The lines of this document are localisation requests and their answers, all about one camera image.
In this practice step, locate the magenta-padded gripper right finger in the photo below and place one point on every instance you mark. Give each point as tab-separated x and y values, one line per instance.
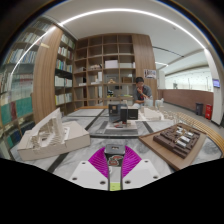
141	173

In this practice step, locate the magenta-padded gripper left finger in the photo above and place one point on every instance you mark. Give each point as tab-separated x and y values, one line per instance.
85	173

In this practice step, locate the white and green power strip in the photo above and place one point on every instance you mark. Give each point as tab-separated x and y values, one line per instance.
115	180

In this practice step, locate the brown building model on board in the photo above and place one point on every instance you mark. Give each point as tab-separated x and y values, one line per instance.
176	140

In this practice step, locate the white architectural model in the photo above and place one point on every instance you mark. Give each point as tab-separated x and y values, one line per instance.
50	136

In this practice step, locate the small white building models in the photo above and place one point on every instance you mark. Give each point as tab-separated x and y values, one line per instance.
151	112

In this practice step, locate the black building model on base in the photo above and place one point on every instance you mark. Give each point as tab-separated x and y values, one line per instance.
121	115

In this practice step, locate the light wooden stick model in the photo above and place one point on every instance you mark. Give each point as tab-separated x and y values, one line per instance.
173	116

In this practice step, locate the curved wooden slat bench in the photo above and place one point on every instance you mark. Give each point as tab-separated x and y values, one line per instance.
205	131

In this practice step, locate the person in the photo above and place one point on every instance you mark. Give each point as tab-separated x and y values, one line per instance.
142	91

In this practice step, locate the grey waste bin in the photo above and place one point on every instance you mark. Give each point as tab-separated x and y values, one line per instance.
199	109

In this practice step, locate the red waste bin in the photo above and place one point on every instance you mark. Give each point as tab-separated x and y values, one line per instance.
208	111

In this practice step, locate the tall bookshelf with books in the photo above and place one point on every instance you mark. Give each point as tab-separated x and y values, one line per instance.
20	100

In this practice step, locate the wooden cubby shelf unit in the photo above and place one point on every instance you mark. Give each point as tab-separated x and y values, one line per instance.
100	56

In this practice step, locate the curved ceiling light strip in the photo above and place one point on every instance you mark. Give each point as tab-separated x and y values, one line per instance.
133	10

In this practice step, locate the wall poster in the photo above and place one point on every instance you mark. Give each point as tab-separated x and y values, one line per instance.
150	73

